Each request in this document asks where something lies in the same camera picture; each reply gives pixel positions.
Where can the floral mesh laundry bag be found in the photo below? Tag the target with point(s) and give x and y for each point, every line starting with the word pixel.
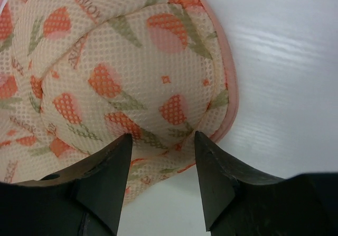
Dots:
pixel 77 74

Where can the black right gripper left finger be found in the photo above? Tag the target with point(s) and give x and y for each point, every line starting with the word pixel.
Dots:
pixel 85 198

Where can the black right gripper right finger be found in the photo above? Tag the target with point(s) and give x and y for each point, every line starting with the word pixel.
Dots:
pixel 238 199

